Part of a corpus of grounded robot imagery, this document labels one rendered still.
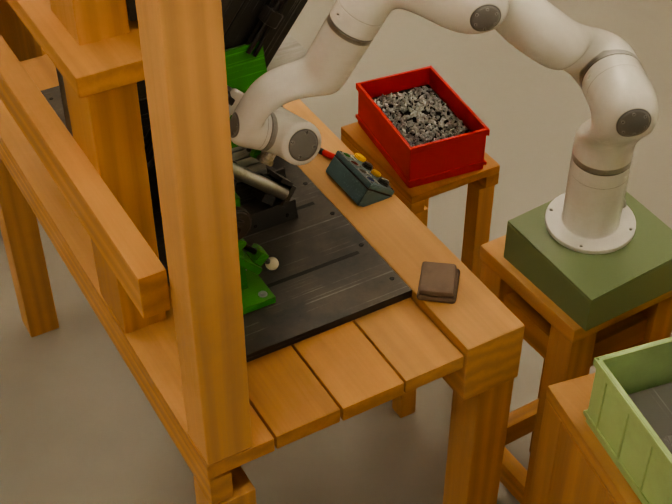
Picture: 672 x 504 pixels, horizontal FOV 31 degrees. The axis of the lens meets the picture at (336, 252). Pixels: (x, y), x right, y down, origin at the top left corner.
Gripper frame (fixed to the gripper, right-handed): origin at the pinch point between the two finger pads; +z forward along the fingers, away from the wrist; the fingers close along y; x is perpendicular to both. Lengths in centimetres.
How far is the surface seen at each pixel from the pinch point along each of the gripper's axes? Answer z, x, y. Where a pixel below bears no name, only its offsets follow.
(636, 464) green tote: -84, 18, -63
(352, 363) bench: -40, 31, -30
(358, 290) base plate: -26.0, 19.2, -33.4
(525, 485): -30, 41, -105
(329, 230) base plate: -6.9, 12.4, -32.8
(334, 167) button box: 7.9, 0.0, -35.3
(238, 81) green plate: 4.2, -4.5, -0.9
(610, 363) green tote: -71, 5, -58
